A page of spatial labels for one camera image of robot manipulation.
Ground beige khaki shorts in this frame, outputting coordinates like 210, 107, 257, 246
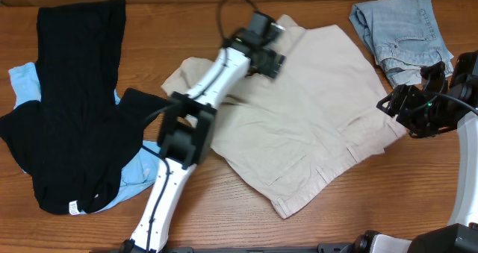
161, 13, 407, 219

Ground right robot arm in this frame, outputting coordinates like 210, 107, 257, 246
342, 51, 477, 253

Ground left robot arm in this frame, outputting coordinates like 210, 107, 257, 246
119, 10, 285, 252

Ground folded light blue jeans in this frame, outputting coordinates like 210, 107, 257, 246
349, 0, 453, 87

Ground light blue garment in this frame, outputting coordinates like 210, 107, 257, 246
8, 62, 160, 211

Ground black t-shirt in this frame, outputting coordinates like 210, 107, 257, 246
1, 0, 167, 215

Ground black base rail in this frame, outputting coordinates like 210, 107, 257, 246
89, 243, 356, 253

